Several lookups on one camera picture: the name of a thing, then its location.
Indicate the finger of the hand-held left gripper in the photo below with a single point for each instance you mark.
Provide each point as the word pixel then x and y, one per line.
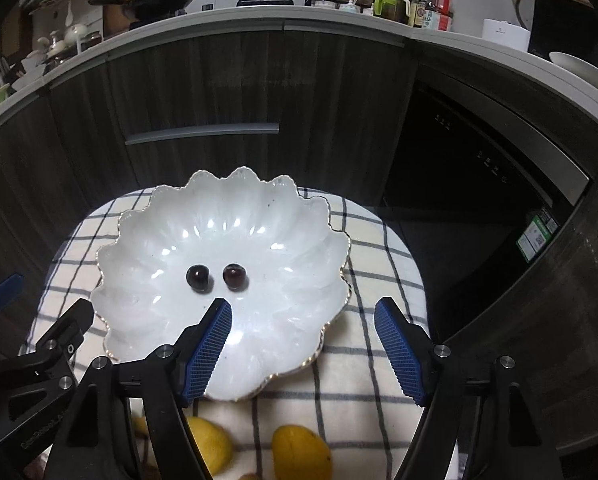
pixel 1 292
pixel 71 322

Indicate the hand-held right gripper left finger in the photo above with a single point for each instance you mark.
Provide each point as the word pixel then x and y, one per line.
pixel 206 355

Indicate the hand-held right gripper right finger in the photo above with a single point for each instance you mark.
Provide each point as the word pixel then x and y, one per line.
pixel 401 355

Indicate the yellow lemon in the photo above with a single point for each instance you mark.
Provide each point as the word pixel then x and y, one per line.
pixel 211 445

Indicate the white scalloped bowl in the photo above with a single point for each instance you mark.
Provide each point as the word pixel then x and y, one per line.
pixel 259 240

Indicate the yellow mango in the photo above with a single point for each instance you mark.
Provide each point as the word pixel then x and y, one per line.
pixel 299 452

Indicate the white checkered cloth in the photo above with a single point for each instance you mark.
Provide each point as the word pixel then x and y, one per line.
pixel 359 410

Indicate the dark red cherry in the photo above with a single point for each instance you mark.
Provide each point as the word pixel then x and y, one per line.
pixel 235 276
pixel 199 278

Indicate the small brown round fruit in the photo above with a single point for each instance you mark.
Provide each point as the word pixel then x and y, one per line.
pixel 252 476

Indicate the black built-in dishwasher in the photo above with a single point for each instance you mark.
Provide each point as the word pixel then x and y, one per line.
pixel 459 200

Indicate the green energy label sticker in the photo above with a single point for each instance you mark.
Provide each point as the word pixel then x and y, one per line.
pixel 538 234

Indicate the white teapot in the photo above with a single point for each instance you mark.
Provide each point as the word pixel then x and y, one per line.
pixel 76 32

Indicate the white plate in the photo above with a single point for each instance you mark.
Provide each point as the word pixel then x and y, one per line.
pixel 584 72

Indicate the white box appliance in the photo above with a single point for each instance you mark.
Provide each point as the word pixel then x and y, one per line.
pixel 506 35

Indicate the dark sauce bottle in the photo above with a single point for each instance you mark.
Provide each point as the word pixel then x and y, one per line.
pixel 419 10

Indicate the green-lidded oil jug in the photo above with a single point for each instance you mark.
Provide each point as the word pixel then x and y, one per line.
pixel 391 7

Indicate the black portable cooktop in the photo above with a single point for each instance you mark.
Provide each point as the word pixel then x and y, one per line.
pixel 265 2

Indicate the black microwave oven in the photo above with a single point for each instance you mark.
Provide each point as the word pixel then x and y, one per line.
pixel 564 25

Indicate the white kettle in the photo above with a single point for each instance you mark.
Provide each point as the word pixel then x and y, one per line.
pixel 524 7

